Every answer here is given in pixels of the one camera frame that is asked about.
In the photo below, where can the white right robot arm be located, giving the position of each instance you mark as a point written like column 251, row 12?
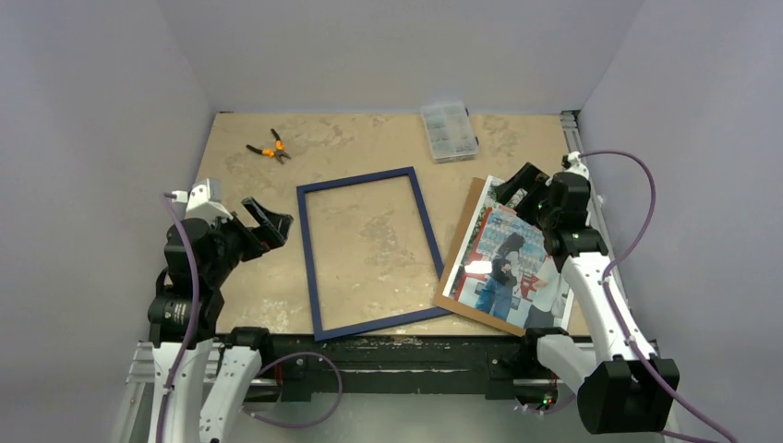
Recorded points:
column 622, row 385

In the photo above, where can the colour photo print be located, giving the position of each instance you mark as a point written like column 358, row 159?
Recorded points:
column 504, row 270

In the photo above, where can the clear plastic screw box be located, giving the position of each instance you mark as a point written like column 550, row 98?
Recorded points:
column 449, row 131

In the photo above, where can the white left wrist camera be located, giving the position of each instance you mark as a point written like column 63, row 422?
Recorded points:
column 203, row 202

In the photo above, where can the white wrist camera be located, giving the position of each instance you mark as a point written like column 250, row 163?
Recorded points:
column 572, row 163
column 203, row 202

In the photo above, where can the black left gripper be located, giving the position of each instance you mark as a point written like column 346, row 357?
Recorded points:
column 275, row 224

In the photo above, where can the orange black pliers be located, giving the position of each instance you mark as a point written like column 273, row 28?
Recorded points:
column 278, row 152

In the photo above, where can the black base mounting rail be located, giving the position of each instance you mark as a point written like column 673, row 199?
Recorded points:
column 394, row 364

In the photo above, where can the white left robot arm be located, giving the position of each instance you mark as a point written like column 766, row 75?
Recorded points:
column 201, row 251

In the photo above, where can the blue wooden picture frame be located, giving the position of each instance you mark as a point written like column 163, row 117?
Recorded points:
column 321, row 334

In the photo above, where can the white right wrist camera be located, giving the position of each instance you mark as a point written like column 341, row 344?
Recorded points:
column 572, row 163

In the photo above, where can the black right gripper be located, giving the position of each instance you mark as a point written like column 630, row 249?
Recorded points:
column 529, row 192

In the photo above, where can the brown cardboard backing board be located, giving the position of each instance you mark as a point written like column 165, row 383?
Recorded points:
column 461, row 325

